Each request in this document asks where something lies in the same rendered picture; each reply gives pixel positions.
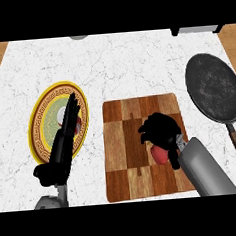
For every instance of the checkered wooden cutting board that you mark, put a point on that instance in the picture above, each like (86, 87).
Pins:
(132, 149)

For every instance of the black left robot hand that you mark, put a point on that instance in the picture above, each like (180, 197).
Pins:
(60, 151)

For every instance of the dark grey frying pan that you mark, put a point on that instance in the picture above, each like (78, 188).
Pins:
(218, 92)

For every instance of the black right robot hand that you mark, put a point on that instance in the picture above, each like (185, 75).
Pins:
(161, 126)

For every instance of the pale appliance with black legs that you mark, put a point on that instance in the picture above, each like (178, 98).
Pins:
(196, 29)

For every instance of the yellow rimmed patterned plate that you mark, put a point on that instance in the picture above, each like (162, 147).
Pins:
(50, 123)

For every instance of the grey rounded object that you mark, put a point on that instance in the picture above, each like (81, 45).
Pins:
(78, 37)

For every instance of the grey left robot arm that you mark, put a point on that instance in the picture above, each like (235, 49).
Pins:
(53, 198)

